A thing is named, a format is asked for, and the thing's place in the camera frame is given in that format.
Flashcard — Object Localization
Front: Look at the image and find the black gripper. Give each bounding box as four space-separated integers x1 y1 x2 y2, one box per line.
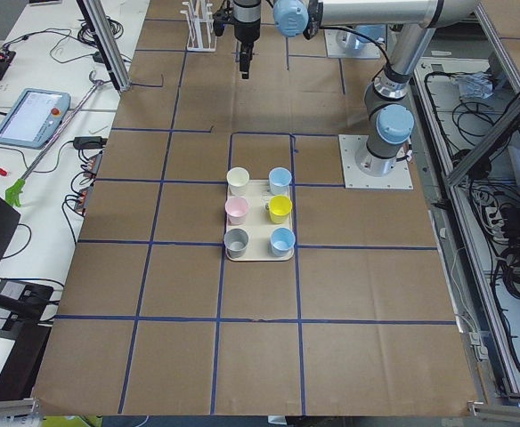
234 20 261 79

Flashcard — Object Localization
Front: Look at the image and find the white ikea cup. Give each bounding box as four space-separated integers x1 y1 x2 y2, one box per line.
226 166 249 196

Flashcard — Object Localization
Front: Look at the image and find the light blue cup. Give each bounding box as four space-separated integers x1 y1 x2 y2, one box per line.
268 167 292 196
270 227 296 257

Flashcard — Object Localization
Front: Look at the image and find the pink ikea cup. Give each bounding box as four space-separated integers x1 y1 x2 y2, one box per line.
224 197 249 225

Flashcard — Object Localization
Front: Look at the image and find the yellow ikea cup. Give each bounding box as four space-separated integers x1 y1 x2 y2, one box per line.
268 195 293 224

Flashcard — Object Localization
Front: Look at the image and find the grey ikea cup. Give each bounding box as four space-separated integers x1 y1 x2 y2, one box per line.
223 228 249 259

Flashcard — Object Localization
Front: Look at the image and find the light blue cup front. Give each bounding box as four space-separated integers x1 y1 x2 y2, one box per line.
270 227 296 257

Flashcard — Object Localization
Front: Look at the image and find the cream serving tray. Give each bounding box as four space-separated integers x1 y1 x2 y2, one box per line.
225 180 294 262

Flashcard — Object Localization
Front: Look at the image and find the black power adapter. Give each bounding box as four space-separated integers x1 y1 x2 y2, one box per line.
72 136 107 150

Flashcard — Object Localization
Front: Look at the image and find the teach pendant tablet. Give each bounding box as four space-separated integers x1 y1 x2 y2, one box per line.
0 88 71 149

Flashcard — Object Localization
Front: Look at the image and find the white wire cup rack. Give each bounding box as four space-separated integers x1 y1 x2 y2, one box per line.
180 0 216 52

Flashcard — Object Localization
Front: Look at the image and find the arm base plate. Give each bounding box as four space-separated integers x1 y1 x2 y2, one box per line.
338 134 413 190
325 24 386 60

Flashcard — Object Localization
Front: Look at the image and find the aluminium frame post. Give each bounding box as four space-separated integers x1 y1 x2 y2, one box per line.
77 0 131 93

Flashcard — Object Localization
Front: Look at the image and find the green handled reach grabber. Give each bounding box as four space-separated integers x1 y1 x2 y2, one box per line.
4 70 107 207

